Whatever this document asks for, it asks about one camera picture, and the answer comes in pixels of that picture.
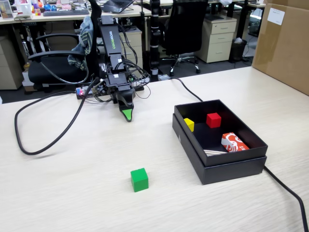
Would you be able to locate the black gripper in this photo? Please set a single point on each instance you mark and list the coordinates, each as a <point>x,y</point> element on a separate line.
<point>117,81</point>

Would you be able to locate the green wooden cube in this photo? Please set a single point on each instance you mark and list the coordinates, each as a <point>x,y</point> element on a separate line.
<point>139,180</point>

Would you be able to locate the black cardboard box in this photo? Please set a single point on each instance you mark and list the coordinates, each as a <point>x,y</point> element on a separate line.
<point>231,157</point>

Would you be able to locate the black open box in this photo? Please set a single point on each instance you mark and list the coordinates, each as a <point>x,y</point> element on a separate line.
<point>229,172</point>

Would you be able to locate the large brown cardboard box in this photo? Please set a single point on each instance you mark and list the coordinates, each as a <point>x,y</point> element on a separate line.
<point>285,48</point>

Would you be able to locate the controller board with red LED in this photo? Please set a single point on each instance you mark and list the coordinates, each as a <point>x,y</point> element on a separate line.
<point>81,92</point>

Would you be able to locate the beige drawer cabinet with lock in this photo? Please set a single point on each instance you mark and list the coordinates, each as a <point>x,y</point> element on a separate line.
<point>134,46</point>

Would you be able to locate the yellow wooden cube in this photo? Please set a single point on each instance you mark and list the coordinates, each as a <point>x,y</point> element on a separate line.
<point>189,123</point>

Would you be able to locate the blue striped cloth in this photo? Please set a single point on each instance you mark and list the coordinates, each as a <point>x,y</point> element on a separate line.
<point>83,43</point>

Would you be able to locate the black vertical pole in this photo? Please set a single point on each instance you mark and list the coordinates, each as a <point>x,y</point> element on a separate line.
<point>154,36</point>

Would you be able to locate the black office chair with armrests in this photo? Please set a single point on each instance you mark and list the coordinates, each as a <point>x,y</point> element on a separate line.
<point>55,67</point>

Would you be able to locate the red wooden cube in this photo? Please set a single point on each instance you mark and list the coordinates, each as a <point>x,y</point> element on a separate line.
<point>213,120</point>

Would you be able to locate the black mesh office chair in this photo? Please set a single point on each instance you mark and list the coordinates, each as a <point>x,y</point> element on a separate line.
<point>184,29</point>

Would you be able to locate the silver metal strip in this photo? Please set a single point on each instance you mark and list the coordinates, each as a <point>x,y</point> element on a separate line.
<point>214,152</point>

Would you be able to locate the black laptop on stand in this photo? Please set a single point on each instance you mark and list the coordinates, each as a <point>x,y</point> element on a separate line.
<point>117,6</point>

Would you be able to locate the beige office desk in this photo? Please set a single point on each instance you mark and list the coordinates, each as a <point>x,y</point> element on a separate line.
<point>72,18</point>

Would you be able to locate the black keyboard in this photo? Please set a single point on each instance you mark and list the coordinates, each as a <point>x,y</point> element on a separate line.
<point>66,12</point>

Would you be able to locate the orange and white carton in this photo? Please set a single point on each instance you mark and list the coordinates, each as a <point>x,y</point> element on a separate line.
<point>233,143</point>

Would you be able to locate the beige three-drawer cabinet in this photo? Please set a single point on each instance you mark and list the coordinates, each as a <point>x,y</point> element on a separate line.
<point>218,38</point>

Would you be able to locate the beige side cabinet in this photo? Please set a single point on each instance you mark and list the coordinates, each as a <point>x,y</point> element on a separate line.
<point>9,65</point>

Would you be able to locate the black trash bin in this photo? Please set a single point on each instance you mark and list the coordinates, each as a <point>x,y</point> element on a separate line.
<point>237,49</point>

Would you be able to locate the colourful bottles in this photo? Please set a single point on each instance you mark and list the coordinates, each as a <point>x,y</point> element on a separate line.
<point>36,8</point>

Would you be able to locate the white paper label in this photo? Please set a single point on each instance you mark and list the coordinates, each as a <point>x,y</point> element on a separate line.
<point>276,16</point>

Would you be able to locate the bare camera circuit board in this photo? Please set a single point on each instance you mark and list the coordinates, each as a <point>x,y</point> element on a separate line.
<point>96,87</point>

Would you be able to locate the picture frame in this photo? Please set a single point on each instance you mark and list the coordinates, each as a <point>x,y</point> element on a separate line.
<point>6,9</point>

